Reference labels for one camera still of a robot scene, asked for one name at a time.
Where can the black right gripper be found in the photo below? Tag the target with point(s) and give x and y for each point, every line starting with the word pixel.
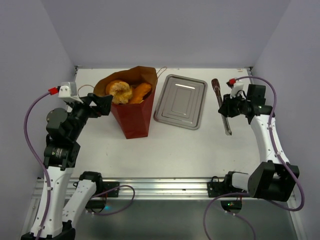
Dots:
pixel 230 107

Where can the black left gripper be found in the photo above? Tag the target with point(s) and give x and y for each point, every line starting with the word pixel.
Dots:
pixel 102 107

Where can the red paper bag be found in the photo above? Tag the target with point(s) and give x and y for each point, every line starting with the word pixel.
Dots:
pixel 133 119

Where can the orange twisted bread stick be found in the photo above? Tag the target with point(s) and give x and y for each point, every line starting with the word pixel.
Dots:
pixel 139 93

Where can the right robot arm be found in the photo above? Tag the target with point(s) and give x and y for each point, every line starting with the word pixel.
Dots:
pixel 274 178

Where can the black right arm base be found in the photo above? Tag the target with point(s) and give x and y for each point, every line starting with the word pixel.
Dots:
pixel 221 186

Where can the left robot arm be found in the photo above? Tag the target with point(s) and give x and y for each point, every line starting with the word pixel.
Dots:
pixel 56 219

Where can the stainless steel tray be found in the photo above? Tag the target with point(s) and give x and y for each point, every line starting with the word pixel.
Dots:
pixel 181 102

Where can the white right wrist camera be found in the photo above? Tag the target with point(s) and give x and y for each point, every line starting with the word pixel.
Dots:
pixel 236 86

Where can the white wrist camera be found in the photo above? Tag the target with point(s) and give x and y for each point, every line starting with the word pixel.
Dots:
pixel 67 91
pixel 236 86

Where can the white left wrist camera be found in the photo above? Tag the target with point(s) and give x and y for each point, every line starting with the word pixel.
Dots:
pixel 67 91

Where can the aluminium front rail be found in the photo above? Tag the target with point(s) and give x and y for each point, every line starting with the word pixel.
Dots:
pixel 163 188

